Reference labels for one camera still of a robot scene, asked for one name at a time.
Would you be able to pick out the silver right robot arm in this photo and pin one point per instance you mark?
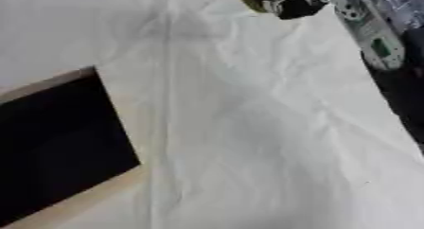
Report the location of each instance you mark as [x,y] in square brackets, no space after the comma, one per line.
[371,34]

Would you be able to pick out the tan cardboard box black inside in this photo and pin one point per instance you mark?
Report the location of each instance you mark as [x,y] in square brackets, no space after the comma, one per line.
[55,138]

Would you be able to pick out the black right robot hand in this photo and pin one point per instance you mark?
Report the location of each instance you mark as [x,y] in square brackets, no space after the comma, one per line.
[298,4]

